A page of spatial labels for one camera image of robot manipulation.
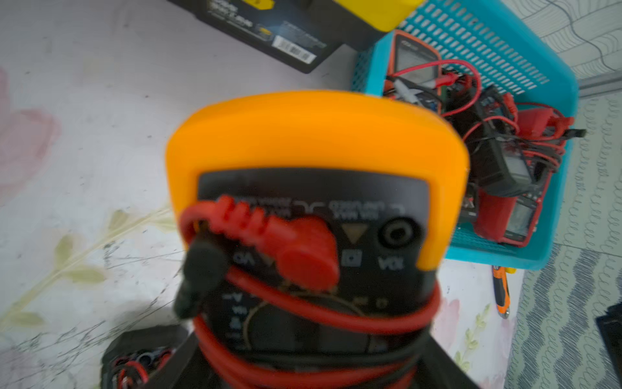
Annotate teal plastic basket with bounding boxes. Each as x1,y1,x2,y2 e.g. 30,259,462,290
351,0,580,272

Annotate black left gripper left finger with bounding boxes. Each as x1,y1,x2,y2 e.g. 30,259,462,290
155,333,214,389

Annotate yellow black toolbox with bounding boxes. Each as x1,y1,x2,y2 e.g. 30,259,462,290
170,0,423,74

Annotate orange red multimeter pair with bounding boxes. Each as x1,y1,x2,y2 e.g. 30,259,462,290
383,30,482,115

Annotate yellow orange multimeter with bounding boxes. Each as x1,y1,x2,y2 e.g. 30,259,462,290
166,91,469,388

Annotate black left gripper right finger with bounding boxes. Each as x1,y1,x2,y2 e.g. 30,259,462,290
417,338,479,389

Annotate black multimeter red leads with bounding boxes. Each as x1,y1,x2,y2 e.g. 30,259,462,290
100,325,189,388

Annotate dark green wide multimeter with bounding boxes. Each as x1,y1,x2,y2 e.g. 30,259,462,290
448,85,535,198

